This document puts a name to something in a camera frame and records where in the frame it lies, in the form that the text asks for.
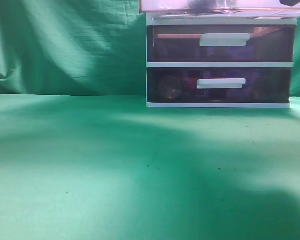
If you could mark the green table mat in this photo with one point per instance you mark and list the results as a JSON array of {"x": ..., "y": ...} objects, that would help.
[{"x": 110, "y": 168}]

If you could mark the white plastic drawer cabinet frame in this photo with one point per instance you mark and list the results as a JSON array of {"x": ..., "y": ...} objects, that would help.
[{"x": 187, "y": 20}]

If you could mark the translucent purple drawer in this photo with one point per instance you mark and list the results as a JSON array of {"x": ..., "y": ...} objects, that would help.
[
  {"x": 220, "y": 43},
  {"x": 219, "y": 85},
  {"x": 233, "y": 8}
]

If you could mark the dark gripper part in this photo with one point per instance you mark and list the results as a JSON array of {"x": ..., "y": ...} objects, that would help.
[{"x": 289, "y": 3}]

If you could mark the green backdrop cloth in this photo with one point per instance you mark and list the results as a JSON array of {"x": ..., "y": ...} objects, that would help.
[{"x": 72, "y": 47}]

